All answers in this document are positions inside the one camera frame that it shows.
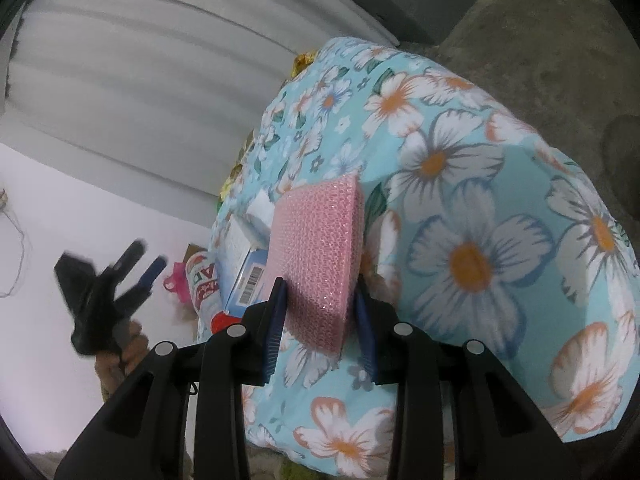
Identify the small white box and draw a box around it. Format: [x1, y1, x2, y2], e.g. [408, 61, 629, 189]
[244, 187, 277, 237]

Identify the crumpled gold wrapper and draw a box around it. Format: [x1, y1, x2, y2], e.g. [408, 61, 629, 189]
[290, 50, 319, 79]

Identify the floral light blue blanket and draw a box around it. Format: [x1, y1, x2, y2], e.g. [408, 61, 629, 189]
[197, 35, 640, 479]

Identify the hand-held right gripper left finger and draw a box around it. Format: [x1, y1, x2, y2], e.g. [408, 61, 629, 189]
[54, 276, 290, 480]

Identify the blue and white box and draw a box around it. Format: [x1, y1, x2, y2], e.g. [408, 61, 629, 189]
[220, 214, 274, 317]

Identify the yellow snack packet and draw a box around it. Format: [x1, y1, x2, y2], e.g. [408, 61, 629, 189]
[217, 175, 239, 206]

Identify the thin cord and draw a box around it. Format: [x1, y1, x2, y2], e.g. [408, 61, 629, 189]
[0, 187, 34, 299]

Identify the pink bubble-wrapped parcel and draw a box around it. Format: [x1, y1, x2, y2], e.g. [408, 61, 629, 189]
[267, 170, 365, 357]

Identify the white curtain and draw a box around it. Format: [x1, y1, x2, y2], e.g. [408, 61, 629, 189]
[0, 0, 402, 202]

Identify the person's left hand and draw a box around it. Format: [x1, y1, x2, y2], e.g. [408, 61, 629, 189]
[95, 319, 149, 377]

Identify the pink plastic bag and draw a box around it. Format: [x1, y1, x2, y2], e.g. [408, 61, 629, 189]
[164, 261, 189, 306]

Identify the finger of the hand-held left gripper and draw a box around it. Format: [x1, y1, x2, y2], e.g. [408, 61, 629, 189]
[124, 255, 169, 309]
[112, 240, 148, 281]

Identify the white bottle red cap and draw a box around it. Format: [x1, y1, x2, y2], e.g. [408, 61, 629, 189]
[184, 250, 247, 336]

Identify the grey cabinet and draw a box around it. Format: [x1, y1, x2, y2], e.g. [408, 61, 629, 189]
[347, 0, 489, 46]

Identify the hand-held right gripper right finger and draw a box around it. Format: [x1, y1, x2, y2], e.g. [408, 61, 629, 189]
[352, 287, 583, 480]

